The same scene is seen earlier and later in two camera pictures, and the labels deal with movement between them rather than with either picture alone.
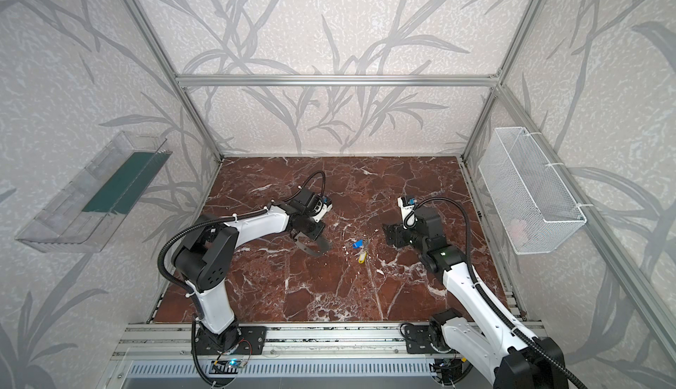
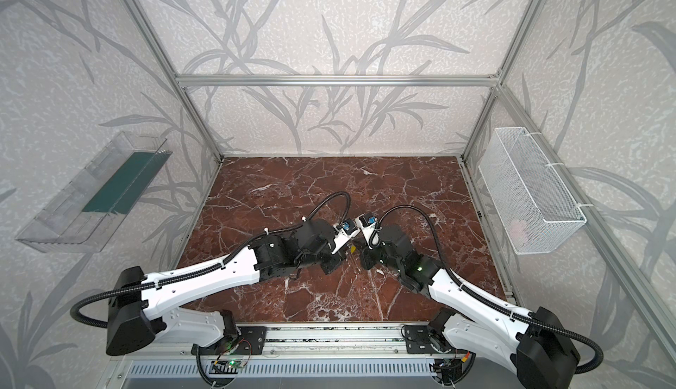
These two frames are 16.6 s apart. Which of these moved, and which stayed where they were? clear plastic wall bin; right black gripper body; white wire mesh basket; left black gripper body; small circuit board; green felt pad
Moved: right black gripper body; left black gripper body
Stayed: clear plastic wall bin; small circuit board; white wire mesh basket; green felt pad
